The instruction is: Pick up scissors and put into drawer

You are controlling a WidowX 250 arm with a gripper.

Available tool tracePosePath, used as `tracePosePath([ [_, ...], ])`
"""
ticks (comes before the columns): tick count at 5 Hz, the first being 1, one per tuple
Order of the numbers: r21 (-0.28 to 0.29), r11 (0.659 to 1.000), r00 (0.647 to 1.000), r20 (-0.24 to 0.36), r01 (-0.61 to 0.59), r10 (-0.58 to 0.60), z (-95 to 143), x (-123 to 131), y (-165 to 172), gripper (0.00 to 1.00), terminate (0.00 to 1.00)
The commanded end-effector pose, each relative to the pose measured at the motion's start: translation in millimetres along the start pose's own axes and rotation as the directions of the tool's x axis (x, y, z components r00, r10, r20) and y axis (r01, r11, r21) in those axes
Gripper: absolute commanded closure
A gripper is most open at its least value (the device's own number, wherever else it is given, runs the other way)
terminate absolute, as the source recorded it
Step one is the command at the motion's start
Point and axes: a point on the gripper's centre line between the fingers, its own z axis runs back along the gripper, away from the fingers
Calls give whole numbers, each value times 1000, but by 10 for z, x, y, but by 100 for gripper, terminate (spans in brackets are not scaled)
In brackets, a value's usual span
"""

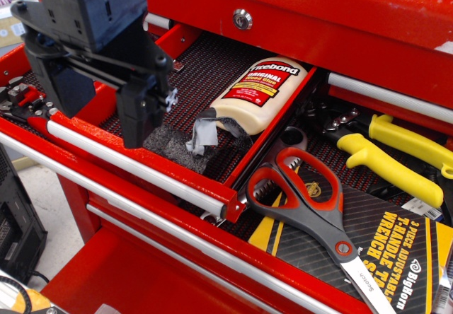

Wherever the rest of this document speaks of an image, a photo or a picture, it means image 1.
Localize silver drawer lock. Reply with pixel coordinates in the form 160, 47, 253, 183
233, 8, 253, 30

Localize yellow handled pliers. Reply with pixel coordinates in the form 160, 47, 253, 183
301, 101, 452, 208

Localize Titebond wood glue bottle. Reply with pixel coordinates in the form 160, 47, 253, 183
210, 57, 308, 135

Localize red upper open drawer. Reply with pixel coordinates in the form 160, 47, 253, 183
1, 24, 316, 222

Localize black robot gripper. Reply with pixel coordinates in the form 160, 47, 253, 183
11, 0, 173, 149

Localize red grey handled scissors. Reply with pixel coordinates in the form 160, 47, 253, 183
253, 152, 395, 313

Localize grey foam pad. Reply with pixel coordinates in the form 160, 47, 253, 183
143, 124, 215, 173

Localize grey tape scrap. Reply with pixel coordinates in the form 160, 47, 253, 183
185, 108, 218, 156

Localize red black wire stripper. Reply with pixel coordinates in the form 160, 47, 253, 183
1, 76, 57, 123

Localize black electronics box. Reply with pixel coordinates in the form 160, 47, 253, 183
1, 147, 47, 284

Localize red lower wide drawer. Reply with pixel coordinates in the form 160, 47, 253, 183
0, 108, 453, 314

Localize black yellow tap wrench box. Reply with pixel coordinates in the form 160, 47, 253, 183
247, 167, 453, 314

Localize red tool chest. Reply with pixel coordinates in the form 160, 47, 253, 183
1, 0, 452, 313

